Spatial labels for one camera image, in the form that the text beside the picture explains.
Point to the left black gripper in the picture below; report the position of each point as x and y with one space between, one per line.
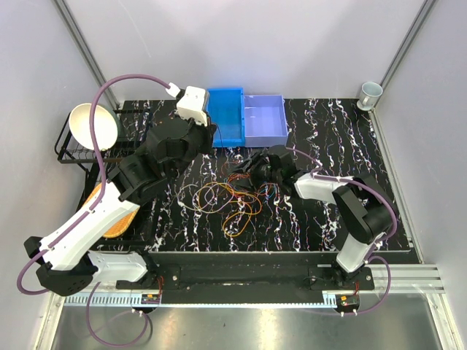
208 132

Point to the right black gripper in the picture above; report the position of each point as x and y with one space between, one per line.
243 167

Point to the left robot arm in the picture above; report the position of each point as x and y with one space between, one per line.
66 263

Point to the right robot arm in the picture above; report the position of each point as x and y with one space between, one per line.
368 214

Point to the blue plastic bin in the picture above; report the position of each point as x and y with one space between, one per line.
226 109

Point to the lavender plastic bin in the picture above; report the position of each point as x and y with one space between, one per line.
265 121

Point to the white bowl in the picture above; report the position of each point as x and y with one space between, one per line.
106 126

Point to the orange perforated mat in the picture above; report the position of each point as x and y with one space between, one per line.
119 227

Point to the white ceramic mug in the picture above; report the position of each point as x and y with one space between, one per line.
370 93

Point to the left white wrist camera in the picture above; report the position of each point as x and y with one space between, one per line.
191 103

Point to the black wire dish rack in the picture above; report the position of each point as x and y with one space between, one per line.
135 119

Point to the left aluminium frame post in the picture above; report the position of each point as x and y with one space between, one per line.
78 37

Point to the aluminium frame post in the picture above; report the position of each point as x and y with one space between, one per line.
408 40
78 37

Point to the right aluminium frame post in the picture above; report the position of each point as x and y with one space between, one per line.
408 40

